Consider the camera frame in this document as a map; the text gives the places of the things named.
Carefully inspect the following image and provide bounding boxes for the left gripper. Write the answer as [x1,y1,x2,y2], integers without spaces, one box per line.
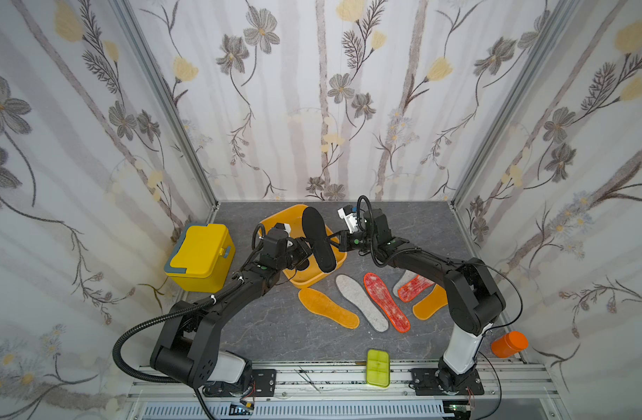
[275,236,318,273]

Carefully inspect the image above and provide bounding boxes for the black insole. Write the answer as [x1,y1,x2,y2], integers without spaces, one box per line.
[302,206,337,273]

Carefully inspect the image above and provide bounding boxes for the orange translucent insole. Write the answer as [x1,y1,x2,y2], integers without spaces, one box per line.
[298,288,360,330]
[413,285,448,320]

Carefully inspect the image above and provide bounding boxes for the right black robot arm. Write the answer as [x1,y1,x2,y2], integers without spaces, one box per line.
[327,205,506,395]

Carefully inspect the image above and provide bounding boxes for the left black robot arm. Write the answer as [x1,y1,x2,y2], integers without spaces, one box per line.
[150,223,314,390]

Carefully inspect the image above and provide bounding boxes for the yellow plastic storage tray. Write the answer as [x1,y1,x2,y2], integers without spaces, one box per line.
[259,204,346,289]

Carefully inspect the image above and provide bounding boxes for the yellow lidded box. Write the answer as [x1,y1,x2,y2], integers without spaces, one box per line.
[164,223,236,293]

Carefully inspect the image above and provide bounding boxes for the green compartment box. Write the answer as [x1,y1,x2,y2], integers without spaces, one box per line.
[366,349,391,389]

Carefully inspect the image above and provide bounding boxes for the grey felt insole left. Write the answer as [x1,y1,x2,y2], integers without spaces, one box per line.
[336,274,389,333]

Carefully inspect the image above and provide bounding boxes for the grey felt insole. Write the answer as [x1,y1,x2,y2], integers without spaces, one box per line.
[336,274,389,333]
[392,271,417,296]

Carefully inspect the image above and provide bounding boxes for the grey felt insole right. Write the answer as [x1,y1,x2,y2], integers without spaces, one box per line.
[392,271,417,296]

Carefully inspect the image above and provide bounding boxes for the red patterned insole right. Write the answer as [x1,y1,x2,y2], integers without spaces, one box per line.
[396,276,436,303]

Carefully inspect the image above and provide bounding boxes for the red patterned insole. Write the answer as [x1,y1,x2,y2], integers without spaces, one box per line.
[396,276,436,303]
[363,272,411,334]

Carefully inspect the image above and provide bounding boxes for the red patterned insole left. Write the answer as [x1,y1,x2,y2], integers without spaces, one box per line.
[363,272,411,334]

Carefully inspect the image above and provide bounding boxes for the orange cylindrical container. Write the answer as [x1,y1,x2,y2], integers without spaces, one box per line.
[491,331,529,359]

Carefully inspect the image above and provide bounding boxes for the black corrugated cable conduit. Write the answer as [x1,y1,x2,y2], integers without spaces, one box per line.
[111,296,217,420]

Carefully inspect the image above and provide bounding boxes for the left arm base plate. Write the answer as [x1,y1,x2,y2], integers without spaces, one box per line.
[202,369,277,398]

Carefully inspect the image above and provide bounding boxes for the aluminium rail frame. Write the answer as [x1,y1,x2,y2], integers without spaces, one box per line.
[125,359,564,420]

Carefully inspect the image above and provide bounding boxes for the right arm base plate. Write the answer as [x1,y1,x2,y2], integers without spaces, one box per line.
[409,369,485,397]

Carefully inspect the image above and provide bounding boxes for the white slotted cable duct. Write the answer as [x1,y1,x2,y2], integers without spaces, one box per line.
[141,401,456,420]

